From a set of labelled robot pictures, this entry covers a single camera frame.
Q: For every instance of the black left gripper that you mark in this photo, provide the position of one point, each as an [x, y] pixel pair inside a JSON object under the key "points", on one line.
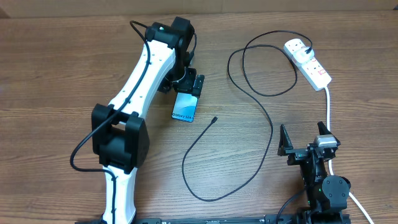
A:
{"points": [[187, 85]]}

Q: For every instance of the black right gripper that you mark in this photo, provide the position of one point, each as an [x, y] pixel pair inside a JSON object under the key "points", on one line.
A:
{"points": [[296, 154]]}

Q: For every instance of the blue screen smartphone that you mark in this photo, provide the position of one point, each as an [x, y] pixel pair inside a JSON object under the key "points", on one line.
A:
{"points": [[185, 107]]}

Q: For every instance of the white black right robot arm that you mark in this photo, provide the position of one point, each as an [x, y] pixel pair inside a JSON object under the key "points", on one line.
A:
{"points": [[326, 194]]}

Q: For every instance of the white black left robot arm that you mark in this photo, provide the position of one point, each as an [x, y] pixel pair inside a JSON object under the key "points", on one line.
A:
{"points": [[120, 137]]}

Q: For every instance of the white charger adapter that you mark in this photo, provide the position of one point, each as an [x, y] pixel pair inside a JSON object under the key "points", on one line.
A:
{"points": [[303, 55]]}

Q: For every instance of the white power strip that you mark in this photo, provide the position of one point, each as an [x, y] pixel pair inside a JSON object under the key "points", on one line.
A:
{"points": [[313, 71]]}

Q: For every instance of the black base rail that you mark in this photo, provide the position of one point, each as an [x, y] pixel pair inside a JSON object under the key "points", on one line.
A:
{"points": [[267, 219]]}

